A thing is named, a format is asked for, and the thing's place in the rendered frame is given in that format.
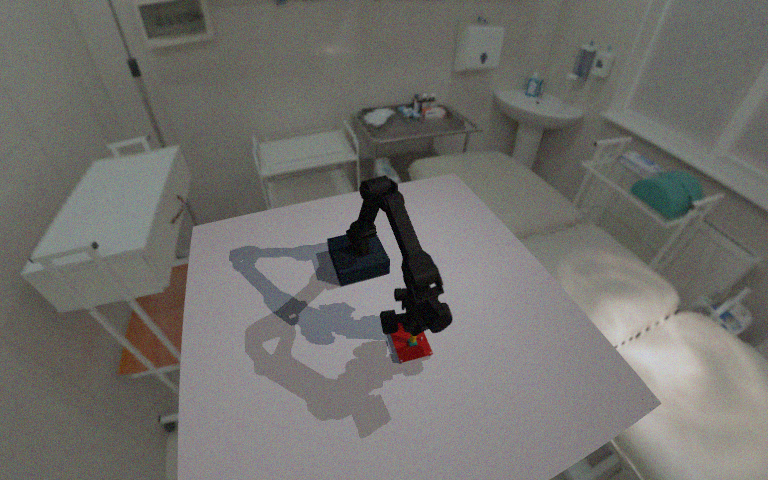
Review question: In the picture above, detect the red circuit board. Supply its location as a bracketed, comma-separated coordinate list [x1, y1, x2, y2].
[391, 323, 433, 364]

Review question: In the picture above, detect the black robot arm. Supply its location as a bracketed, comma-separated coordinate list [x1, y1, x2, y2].
[346, 176, 452, 333]

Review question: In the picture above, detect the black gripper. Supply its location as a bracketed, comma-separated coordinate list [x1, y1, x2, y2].
[380, 303, 453, 336]

